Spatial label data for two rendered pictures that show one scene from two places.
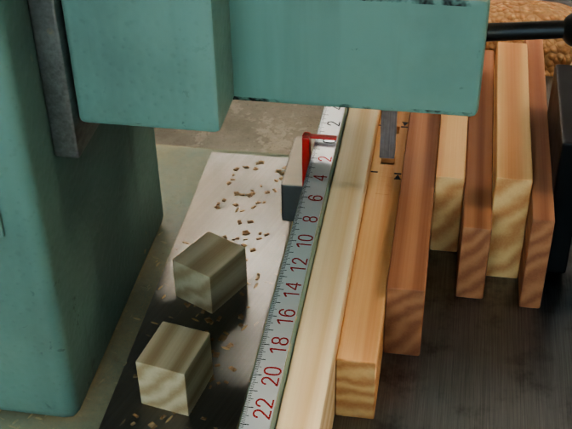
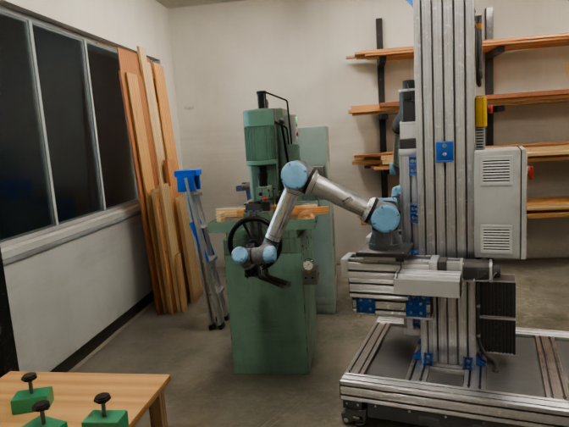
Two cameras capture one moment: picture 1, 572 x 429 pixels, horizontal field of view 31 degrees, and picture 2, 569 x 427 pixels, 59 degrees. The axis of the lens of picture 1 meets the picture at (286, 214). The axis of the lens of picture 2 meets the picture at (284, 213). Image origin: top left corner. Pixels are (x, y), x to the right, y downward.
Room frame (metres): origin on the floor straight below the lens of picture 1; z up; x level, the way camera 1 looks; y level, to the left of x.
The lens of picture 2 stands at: (0.58, -2.94, 1.34)
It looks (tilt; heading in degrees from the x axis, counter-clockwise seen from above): 9 degrees down; 89
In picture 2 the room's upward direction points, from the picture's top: 4 degrees counter-clockwise
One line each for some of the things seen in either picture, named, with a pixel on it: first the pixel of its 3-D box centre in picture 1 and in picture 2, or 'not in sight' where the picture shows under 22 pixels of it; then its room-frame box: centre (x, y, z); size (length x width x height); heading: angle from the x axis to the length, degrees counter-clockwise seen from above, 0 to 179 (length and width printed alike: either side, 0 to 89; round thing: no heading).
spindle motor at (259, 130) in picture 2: not in sight; (260, 137); (0.52, -0.06, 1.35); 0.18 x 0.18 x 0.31
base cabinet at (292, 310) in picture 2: not in sight; (274, 299); (0.54, 0.06, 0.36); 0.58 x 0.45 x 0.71; 80
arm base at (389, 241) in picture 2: not in sight; (384, 236); (1.07, -0.72, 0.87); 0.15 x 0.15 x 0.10
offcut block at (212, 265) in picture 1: (210, 271); not in sight; (0.57, 0.06, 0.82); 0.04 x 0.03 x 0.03; 143
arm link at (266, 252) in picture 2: not in sight; (264, 254); (0.52, -0.73, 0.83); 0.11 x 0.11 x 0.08; 79
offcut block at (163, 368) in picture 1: (175, 368); not in sight; (0.47, 0.07, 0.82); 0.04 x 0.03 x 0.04; 159
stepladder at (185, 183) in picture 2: not in sight; (202, 248); (0.03, 0.65, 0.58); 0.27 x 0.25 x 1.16; 173
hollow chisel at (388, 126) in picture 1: (389, 119); not in sight; (0.52, -0.06, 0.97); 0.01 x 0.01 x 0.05; 80
